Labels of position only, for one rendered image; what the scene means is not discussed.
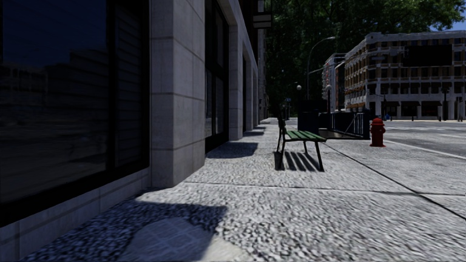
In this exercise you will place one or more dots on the pale stone building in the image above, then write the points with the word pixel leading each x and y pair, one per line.
pixel 176 80

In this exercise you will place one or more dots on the green bench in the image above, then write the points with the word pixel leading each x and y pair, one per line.
pixel 304 136

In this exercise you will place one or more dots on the grey street lamp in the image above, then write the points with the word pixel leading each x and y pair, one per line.
pixel 308 69

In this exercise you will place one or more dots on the red brick building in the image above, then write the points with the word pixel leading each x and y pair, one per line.
pixel 332 80

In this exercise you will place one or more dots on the dark stairway railing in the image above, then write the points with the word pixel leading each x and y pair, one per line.
pixel 346 123

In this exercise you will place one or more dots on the red fire hydrant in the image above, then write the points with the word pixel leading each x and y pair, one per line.
pixel 377 133

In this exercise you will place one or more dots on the trees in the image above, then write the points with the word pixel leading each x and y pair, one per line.
pixel 346 3

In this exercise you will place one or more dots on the pale concrete building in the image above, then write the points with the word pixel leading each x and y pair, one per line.
pixel 407 76

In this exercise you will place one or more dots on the traffic light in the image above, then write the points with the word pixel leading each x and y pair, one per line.
pixel 444 102

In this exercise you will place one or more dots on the sign on a post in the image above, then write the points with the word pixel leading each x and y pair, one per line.
pixel 288 107

